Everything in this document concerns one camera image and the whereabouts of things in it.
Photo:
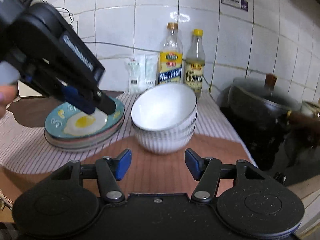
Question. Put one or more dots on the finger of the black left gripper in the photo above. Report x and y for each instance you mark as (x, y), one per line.
(104, 102)
(72, 96)

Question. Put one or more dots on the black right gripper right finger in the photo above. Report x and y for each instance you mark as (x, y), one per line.
(209, 171)

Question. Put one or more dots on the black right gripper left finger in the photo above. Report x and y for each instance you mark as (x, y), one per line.
(106, 171)

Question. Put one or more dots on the blue fried egg plate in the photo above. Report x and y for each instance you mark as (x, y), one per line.
(68, 122)

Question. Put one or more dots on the person's left hand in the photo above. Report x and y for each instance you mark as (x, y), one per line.
(8, 93)

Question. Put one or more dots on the white salt bag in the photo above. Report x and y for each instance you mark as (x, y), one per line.
(135, 66)

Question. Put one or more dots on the black wok with lid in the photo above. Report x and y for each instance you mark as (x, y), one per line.
(259, 101)

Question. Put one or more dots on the yellow label cooking wine bottle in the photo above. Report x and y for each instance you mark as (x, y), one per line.
(170, 56)

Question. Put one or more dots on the black gas stove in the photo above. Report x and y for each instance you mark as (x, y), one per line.
(286, 152)

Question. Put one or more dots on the white vinegar bottle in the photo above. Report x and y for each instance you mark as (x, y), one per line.
(194, 63)

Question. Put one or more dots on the small pot with lid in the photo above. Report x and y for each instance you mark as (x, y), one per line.
(310, 109)

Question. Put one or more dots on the purple white wall sticker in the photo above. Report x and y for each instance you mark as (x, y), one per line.
(238, 4)

